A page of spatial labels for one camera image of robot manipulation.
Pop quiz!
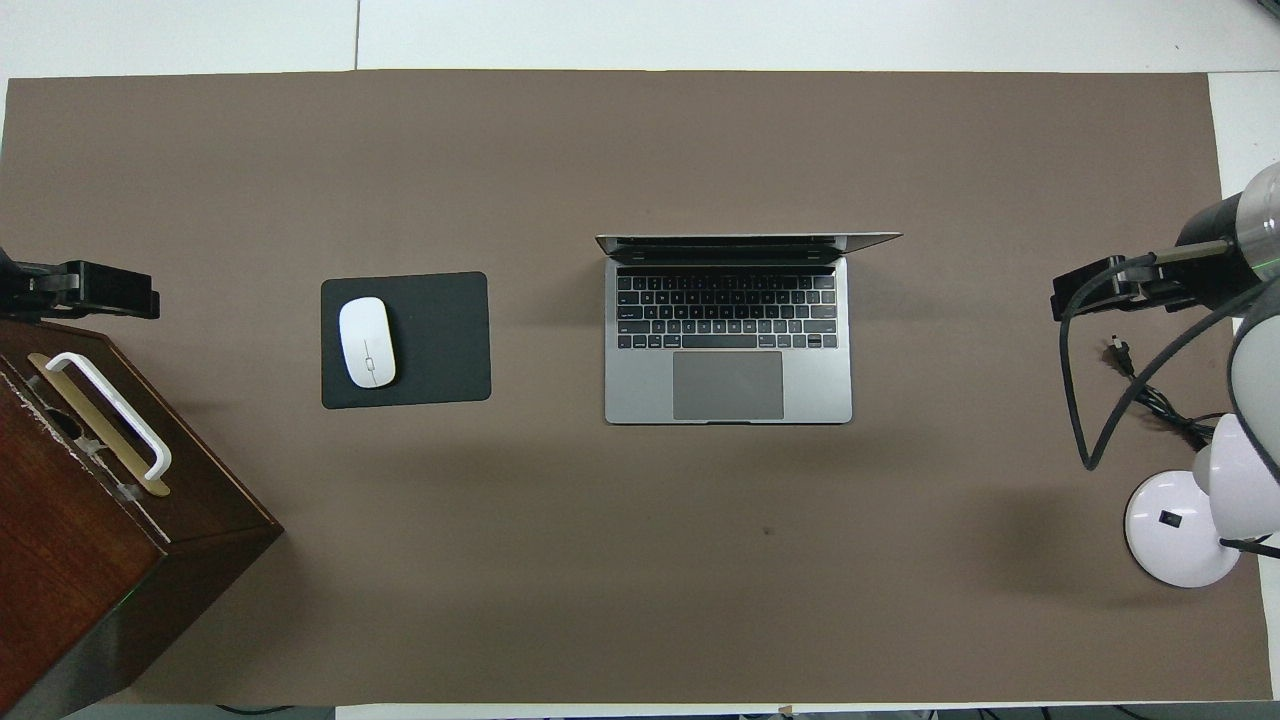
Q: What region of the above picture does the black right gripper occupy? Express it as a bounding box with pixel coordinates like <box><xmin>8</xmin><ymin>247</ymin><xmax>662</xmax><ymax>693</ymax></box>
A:
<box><xmin>1050</xmin><ymin>255</ymin><xmax>1209</xmax><ymax>323</ymax></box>

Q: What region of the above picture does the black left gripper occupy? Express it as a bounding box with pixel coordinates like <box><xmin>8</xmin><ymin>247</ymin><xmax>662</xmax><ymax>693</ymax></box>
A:
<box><xmin>0</xmin><ymin>250</ymin><xmax>162</xmax><ymax>321</ymax></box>

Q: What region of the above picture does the grey aluminium laptop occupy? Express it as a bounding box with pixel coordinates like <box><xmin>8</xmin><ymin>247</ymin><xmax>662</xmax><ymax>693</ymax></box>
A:
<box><xmin>596</xmin><ymin>231</ymin><xmax>903</xmax><ymax>426</ymax></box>

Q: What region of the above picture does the white computer mouse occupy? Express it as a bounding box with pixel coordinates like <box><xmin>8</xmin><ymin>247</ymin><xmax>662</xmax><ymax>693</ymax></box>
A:
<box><xmin>338</xmin><ymin>297</ymin><xmax>397</xmax><ymax>389</ymax></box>

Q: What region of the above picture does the white desk lamp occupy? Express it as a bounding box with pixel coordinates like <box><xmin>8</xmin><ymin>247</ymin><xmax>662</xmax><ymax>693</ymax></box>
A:
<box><xmin>1124</xmin><ymin>410</ymin><xmax>1280</xmax><ymax>589</ymax></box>

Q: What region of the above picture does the dark wooden box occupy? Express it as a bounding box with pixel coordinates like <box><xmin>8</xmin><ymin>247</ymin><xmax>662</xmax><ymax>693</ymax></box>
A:
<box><xmin>0</xmin><ymin>312</ymin><xmax>285</xmax><ymax>717</ymax></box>

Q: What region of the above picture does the black mouse pad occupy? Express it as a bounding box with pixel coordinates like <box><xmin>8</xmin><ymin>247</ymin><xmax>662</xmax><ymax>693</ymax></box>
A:
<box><xmin>320</xmin><ymin>271</ymin><xmax>492</xmax><ymax>410</ymax></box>

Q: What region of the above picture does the large brown table mat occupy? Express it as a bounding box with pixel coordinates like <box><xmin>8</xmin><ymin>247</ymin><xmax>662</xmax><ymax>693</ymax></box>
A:
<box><xmin>0</xmin><ymin>70</ymin><xmax>1274</xmax><ymax>707</ymax></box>

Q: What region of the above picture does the white box handle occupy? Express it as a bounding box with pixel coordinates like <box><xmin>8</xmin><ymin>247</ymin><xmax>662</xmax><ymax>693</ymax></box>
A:
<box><xmin>45</xmin><ymin>352</ymin><xmax>173</xmax><ymax>481</ymax></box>

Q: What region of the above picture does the black lamp power cable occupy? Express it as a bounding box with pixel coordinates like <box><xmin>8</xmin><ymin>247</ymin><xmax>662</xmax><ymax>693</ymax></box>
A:
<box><xmin>1103</xmin><ymin>337</ymin><xmax>1221</xmax><ymax>451</ymax></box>

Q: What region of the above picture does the brass handle plate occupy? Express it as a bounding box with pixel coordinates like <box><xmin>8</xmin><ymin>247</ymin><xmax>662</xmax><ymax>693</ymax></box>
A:
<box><xmin>27</xmin><ymin>352</ymin><xmax>171</xmax><ymax>498</ymax></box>

